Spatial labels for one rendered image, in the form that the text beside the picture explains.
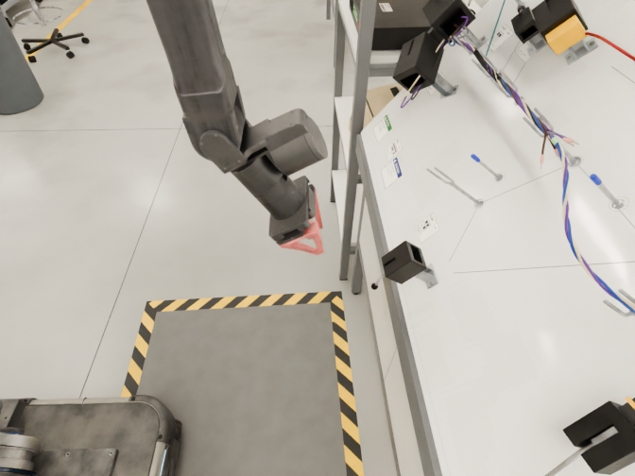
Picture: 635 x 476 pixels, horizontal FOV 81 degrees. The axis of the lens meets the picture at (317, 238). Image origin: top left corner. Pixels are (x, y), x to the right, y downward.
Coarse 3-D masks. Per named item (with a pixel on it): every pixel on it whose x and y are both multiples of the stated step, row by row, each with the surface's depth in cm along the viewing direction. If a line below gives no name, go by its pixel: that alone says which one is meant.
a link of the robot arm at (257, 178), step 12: (252, 156) 48; (264, 156) 48; (240, 168) 48; (252, 168) 48; (264, 168) 49; (276, 168) 50; (240, 180) 50; (252, 180) 49; (264, 180) 49; (276, 180) 50; (252, 192) 51; (264, 192) 51
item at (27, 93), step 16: (0, 16) 249; (0, 32) 250; (0, 48) 252; (16, 48) 264; (0, 64) 256; (16, 64) 265; (0, 80) 261; (16, 80) 268; (32, 80) 281; (0, 96) 268; (16, 96) 273; (32, 96) 282; (0, 112) 277; (16, 112) 280
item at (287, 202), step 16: (288, 176) 53; (304, 176) 58; (272, 192) 51; (288, 192) 52; (304, 192) 56; (272, 208) 53; (288, 208) 53; (304, 208) 54; (272, 224) 55; (288, 224) 54; (304, 224) 52
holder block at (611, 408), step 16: (592, 416) 37; (608, 416) 36; (624, 416) 35; (576, 432) 37; (592, 432) 36; (624, 432) 35; (592, 448) 36; (608, 448) 35; (624, 448) 34; (592, 464) 36; (608, 464) 35; (624, 464) 36
